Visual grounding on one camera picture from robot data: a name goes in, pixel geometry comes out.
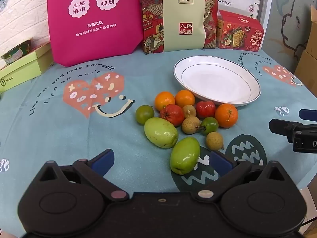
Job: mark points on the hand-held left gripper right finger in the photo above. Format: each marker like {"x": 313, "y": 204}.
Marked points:
{"x": 220, "y": 160}

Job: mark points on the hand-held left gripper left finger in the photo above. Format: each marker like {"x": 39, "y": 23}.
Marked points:
{"x": 105, "y": 160}

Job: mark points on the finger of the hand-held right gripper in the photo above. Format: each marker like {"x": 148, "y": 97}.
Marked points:
{"x": 308, "y": 115}
{"x": 282, "y": 127}

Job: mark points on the brown longan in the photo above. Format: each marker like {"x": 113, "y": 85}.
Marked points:
{"x": 189, "y": 111}
{"x": 214, "y": 140}
{"x": 191, "y": 125}

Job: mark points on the green jujube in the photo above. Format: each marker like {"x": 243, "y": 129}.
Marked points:
{"x": 161, "y": 132}
{"x": 185, "y": 155}

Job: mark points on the green and red tomato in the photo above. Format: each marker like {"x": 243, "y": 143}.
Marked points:
{"x": 209, "y": 126}

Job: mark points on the orange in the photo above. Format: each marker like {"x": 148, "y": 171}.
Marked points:
{"x": 164, "y": 101}
{"x": 226, "y": 115}
{"x": 185, "y": 98}

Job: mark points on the white plate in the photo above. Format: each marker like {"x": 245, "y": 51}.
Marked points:
{"x": 218, "y": 81}

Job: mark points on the cardboard box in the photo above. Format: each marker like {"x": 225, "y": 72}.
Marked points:
{"x": 307, "y": 62}

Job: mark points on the green citrus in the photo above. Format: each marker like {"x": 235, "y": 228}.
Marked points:
{"x": 145, "y": 114}

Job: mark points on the blue printed tablecloth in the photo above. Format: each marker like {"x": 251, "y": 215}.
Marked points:
{"x": 49, "y": 133}

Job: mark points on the red cracker box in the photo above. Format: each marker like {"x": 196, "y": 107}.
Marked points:
{"x": 239, "y": 33}

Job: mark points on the light green box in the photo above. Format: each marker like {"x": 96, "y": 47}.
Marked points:
{"x": 22, "y": 72}

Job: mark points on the pink fabric bag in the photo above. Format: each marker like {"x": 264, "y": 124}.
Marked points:
{"x": 96, "y": 22}

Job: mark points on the green patterned bowl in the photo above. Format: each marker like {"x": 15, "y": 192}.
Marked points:
{"x": 16, "y": 53}

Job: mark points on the red and green gift bag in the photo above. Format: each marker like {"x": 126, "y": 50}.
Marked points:
{"x": 183, "y": 17}

